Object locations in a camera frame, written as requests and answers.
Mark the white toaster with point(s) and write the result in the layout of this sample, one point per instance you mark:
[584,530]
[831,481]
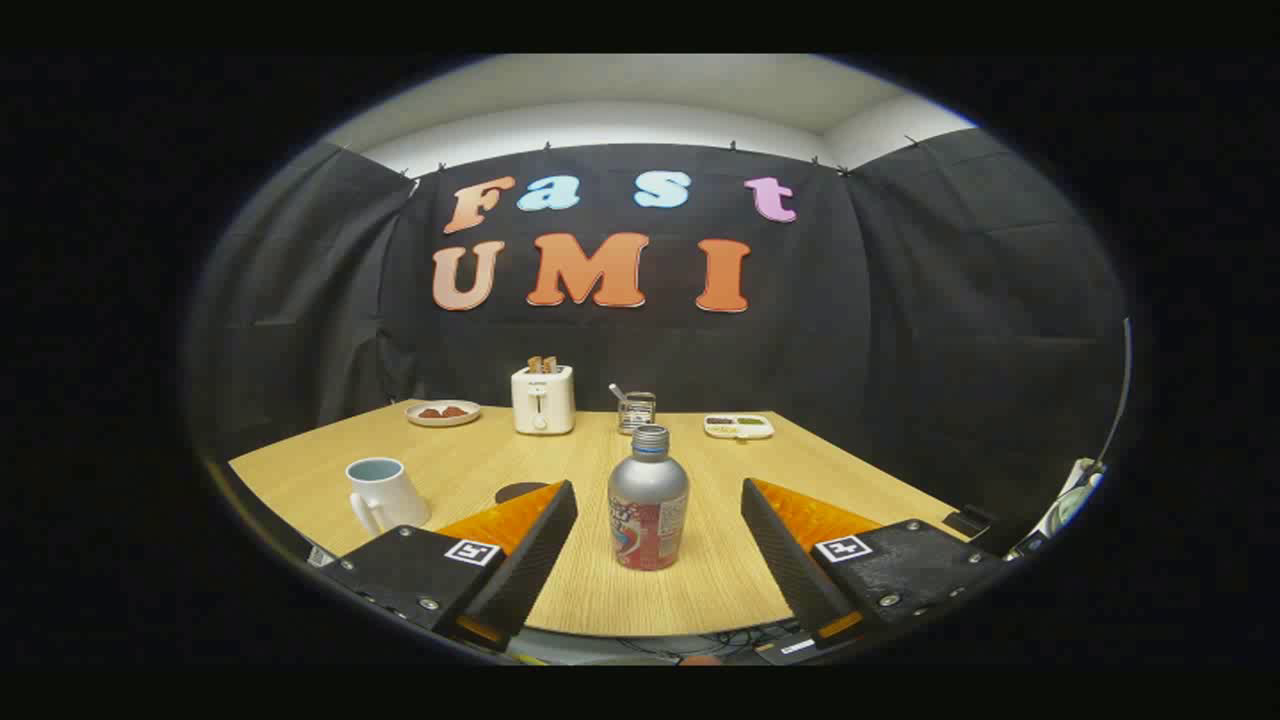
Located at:
[543,405]

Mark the white divided tray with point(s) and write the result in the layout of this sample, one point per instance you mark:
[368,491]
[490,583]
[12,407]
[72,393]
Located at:
[738,434]

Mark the black backdrop cloth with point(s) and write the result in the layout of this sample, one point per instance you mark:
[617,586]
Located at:
[850,330]

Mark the white cup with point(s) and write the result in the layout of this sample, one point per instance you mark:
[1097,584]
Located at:
[395,500]

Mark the silver juice bottle red label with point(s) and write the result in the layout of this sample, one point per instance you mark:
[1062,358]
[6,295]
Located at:
[648,490]

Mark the round brown coaster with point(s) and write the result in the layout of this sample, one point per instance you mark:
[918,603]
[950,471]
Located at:
[518,493]

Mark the white round plate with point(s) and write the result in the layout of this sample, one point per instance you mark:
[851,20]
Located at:
[443,421]

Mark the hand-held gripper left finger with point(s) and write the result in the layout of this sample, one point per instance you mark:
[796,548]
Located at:
[530,570]

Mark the metal jar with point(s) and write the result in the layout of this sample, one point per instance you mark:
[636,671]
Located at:
[637,415]

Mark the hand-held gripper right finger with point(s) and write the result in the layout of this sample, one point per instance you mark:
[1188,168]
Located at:
[790,570]

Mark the wooden table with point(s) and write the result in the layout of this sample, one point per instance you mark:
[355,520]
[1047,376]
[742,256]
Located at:
[600,600]

